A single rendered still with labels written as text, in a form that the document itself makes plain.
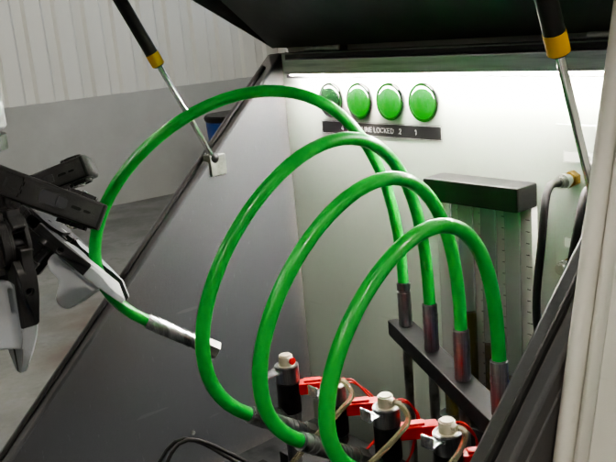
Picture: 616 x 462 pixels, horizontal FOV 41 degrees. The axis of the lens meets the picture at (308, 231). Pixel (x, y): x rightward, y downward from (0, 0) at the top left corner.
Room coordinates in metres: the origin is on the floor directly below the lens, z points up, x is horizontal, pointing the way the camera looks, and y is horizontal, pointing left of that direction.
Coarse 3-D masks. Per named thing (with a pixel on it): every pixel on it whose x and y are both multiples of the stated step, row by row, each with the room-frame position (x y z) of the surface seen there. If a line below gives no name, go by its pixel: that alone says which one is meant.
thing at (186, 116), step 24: (216, 96) 0.93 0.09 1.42; (240, 96) 0.94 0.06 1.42; (264, 96) 0.95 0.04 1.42; (288, 96) 0.96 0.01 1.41; (312, 96) 0.96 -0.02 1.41; (144, 144) 0.91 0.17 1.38; (120, 168) 0.90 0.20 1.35; (384, 168) 0.99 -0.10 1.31; (384, 192) 0.99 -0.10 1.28; (96, 240) 0.89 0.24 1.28; (96, 264) 0.88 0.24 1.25; (408, 288) 0.99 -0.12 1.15; (120, 312) 0.89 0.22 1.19
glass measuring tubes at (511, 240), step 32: (448, 192) 0.99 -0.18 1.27; (480, 192) 0.95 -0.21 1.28; (512, 192) 0.91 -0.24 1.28; (480, 224) 0.96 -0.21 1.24; (512, 224) 0.92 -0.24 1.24; (512, 256) 0.92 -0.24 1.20; (448, 288) 1.00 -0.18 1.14; (480, 288) 0.99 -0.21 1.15; (512, 288) 0.92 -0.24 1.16; (448, 320) 1.00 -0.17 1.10; (480, 320) 0.99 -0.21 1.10; (512, 320) 0.92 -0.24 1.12; (448, 352) 1.01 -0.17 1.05; (480, 352) 0.99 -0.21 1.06; (512, 352) 0.92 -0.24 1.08
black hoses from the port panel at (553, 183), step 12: (552, 180) 0.87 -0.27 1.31; (540, 216) 0.84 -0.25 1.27; (576, 216) 0.81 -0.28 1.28; (540, 228) 0.84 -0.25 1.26; (576, 228) 0.80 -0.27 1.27; (540, 240) 0.84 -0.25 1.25; (576, 240) 0.80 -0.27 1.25; (540, 252) 0.84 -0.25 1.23; (540, 264) 0.84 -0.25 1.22; (540, 276) 0.84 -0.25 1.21; (540, 288) 0.84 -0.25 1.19; (540, 300) 0.85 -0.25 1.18; (540, 312) 0.85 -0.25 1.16
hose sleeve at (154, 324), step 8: (152, 320) 0.90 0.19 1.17; (160, 320) 0.90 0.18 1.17; (152, 328) 0.90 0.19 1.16; (160, 328) 0.90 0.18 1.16; (168, 328) 0.90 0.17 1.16; (176, 328) 0.91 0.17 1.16; (184, 328) 0.92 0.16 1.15; (168, 336) 0.90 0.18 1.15; (176, 336) 0.90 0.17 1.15; (184, 336) 0.91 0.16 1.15; (192, 336) 0.91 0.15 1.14; (184, 344) 0.91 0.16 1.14; (192, 344) 0.91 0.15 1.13
